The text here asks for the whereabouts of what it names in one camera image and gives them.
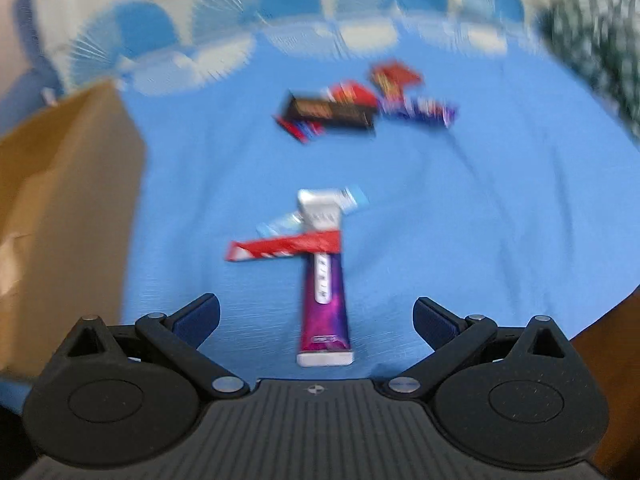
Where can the blue fan-print bed sheet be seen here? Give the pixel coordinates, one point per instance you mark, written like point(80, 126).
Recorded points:
point(450, 220)

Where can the black snack packet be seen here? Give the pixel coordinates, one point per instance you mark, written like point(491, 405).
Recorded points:
point(327, 112)

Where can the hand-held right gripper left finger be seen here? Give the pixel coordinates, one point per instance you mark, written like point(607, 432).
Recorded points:
point(197, 319)

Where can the brown cardboard box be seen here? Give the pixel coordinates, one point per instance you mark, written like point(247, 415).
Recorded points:
point(65, 220)

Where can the blue and purple snack packet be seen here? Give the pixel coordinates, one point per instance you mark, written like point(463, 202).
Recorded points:
point(420, 110)

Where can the light blue stick packet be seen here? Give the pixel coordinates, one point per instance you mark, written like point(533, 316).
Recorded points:
point(356, 197)

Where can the long red stick packet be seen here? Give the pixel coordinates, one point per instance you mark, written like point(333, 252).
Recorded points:
point(270, 248)

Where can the small red striped packet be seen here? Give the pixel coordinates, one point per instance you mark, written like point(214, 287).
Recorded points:
point(300, 130)

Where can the green checked cloth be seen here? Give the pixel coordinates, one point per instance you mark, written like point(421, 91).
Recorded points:
point(595, 40)

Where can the dark red gold-print snack packet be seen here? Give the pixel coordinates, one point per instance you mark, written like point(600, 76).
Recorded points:
point(395, 77)

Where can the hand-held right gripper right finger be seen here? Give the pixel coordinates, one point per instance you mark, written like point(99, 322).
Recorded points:
point(434, 322)

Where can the bright red snack packet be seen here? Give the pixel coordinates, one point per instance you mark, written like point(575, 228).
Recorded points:
point(352, 92)

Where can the blue upholstered bed frame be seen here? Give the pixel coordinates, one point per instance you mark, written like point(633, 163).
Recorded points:
point(27, 95)

